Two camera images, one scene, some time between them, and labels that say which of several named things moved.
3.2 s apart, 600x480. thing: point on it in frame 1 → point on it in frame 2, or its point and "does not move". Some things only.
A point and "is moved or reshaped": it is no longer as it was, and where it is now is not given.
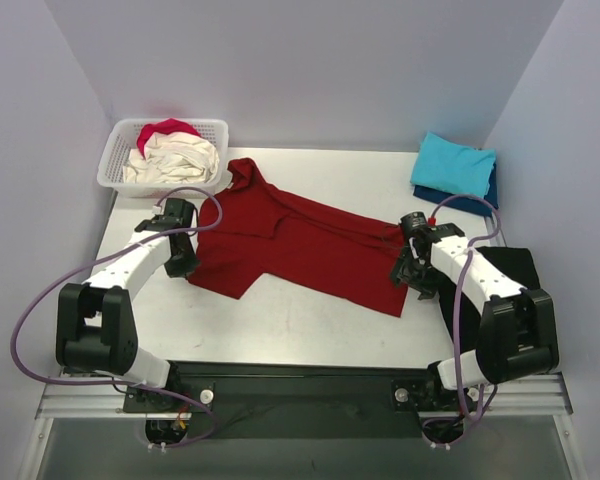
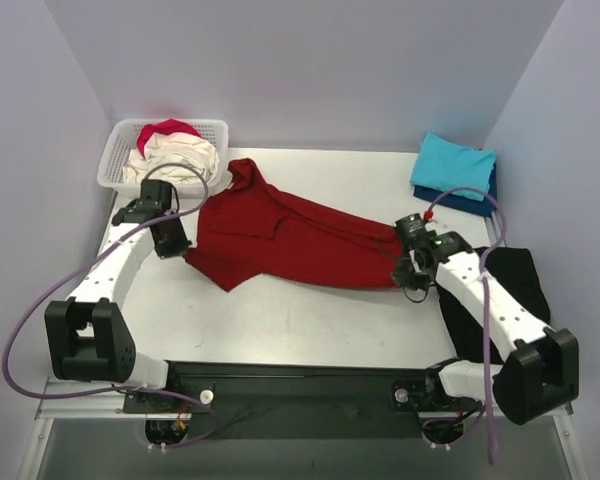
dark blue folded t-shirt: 485,205 does not move
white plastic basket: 123,138 does not move
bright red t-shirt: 165,126 does not move
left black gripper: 183,261 → 173,240
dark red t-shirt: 250,230 is moved or reshaped
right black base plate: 428,395 does not move
